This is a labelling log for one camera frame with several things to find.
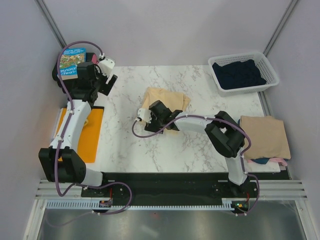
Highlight yellow t-shirt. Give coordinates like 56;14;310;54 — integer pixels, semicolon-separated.
136;86;192;136

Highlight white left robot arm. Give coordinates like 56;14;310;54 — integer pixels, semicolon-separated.
38;58;118;197

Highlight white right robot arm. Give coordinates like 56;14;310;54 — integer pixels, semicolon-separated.
138;100;252;197

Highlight pink and black case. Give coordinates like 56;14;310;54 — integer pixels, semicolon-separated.
62;52;98;93

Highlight blue illustrated book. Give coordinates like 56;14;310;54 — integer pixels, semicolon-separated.
59;47;87;81

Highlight orange board with black border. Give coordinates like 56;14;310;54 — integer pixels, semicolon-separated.
56;106;105;164

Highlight navy t-shirt in basket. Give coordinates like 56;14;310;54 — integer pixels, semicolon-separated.
212;59;267;90

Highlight folded beige t-shirt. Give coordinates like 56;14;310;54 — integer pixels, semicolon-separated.
240;115;291;160

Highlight folded pink and blue clothes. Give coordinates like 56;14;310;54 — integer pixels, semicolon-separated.
247;157;288;167

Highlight white plastic basket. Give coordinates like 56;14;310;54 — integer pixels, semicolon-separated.
208;51;280;97

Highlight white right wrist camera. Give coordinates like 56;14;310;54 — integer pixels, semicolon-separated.
137;108;152;124

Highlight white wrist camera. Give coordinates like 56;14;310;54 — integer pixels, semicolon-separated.
137;108;152;124
97;57;115;84

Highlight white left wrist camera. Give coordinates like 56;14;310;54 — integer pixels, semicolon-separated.
97;57;115;84

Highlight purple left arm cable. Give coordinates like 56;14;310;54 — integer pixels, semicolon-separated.
44;40;133;227

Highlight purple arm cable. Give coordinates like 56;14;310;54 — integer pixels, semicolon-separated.
44;40;133;227
131;114;261;216

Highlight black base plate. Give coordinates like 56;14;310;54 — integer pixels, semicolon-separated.
81;172;258;207

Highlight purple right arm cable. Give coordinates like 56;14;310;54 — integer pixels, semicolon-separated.
131;114;261;216

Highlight white slotted cable duct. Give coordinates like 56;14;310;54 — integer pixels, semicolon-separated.
46;199;248;211

